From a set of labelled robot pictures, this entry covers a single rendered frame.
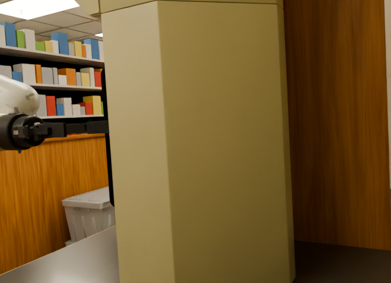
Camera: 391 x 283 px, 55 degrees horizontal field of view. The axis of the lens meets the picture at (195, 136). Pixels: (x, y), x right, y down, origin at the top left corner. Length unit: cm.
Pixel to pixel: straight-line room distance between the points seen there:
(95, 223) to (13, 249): 57
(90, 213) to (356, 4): 243
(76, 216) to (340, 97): 247
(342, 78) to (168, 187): 46
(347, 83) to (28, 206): 254
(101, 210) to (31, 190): 54
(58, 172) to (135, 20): 262
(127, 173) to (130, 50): 19
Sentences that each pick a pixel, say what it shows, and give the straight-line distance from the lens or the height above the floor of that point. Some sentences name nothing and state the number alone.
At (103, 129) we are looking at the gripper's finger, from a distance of 92.
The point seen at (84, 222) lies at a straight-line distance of 298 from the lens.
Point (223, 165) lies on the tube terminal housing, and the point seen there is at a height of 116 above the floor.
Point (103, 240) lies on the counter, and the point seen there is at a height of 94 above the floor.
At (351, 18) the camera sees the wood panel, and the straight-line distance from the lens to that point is 87.
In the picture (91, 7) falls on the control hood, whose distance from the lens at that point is 67.
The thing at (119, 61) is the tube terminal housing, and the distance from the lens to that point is 62.
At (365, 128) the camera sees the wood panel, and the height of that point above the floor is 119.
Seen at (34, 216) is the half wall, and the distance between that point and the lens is 305.
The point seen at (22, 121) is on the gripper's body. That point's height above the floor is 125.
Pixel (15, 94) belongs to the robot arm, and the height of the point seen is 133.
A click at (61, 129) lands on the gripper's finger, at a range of 81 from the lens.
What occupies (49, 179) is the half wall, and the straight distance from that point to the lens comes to 310.
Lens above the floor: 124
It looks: 3 degrees down
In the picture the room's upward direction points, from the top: 3 degrees counter-clockwise
